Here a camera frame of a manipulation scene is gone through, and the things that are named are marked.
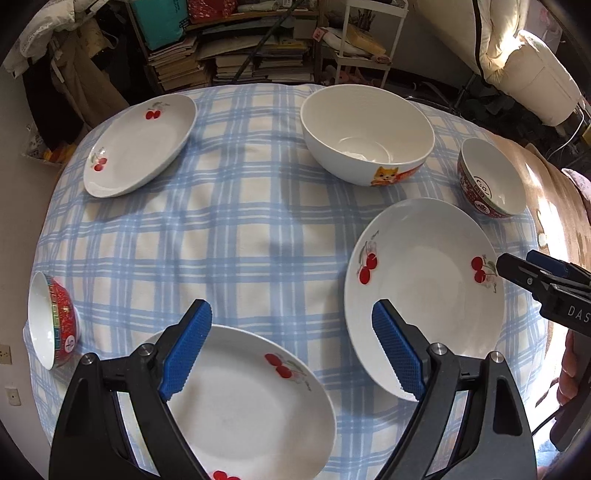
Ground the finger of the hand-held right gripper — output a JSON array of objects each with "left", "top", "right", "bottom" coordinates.
[
  {"left": 496, "top": 253, "right": 555, "bottom": 301},
  {"left": 525, "top": 250, "right": 591, "bottom": 289}
]

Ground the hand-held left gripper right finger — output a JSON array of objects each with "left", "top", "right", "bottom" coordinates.
[{"left": 372, "top": 299, "right": 539, "bottom": 480}]

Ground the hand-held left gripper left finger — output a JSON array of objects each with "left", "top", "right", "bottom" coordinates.
[{"left": 48, "top": 299, "right": 213, "bottom": 480}]

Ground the white cherry print plate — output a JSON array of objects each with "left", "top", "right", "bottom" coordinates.
[
  {"left": 83, "top": 95, "right": 198, "bottom": 199},
  {"left": 113, "top": 324, "right": 337, "bottom": 480},
  {"left": 344, "top": 198, "right": 506, "bottom": 401}
]

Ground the small red patterned bowl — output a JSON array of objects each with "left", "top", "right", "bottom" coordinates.
[
  {"left": 28, "top": 271, "right": 81, "bottom": 371},
  {"left": 457, "top": 137, "right": 528, "bottom": 219}
]

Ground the large white cat print bowl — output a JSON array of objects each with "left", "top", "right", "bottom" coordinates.
[{"left": 300, "top": 84, "right": 435, "bottom": 188}]

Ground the person's right hand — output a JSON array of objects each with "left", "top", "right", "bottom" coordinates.
[{"left": 556, "top": 330, "right": 591, "bottom": 408}]

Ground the brown patterned blanket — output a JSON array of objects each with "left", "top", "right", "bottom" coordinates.
[{"left": 482, "top": 131, "right": 591, "bottom": 398}]

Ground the pink floral fabric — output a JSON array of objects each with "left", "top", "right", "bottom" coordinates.
[{"left": 562, "top": 168, "right": 591, "bottom": 213}]

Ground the blue plaid cloth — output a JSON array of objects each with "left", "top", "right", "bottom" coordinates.
[{"left": 21, "top": 83, "right": 548, "bottom": 480}]

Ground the white metal rack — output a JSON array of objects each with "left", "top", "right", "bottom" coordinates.
[{"left": 330, "top": 0, "right": 408, "bottom": 88}]

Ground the yellow cardboard box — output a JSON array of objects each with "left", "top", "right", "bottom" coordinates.
[{"left": 345, "top": 23, "right": 387, "bottom": 57}]

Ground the beige coat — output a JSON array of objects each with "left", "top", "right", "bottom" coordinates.
[{"left": 48, "top": 18, "right": 131, "bottom": 136}]

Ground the stack of papers and books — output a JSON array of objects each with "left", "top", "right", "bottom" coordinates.
[{"left": 213, "top": 34, "right": 311, "bottom": 85}]

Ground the dark metal pole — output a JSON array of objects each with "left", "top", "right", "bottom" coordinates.
[{"left": 235, "top": 0, "right": 302, "bottom": 83}]

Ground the teal box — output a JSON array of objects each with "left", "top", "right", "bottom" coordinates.
[{"left": 130, "top": 0, "right": 191, "bottom": 51}]

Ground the red patterned box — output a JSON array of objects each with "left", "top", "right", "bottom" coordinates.
[{"left": 187, "top": 0, "right": 239, "bottom": 25}]

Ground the white crumpled bag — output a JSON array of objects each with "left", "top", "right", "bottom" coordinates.
[{"left": 16, "top": 0, "right": 109, "bottom": 72}]

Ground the white cable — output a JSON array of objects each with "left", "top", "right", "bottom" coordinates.
[{"left": 549, "top": 105, "right": 588, "bottom": 158}]

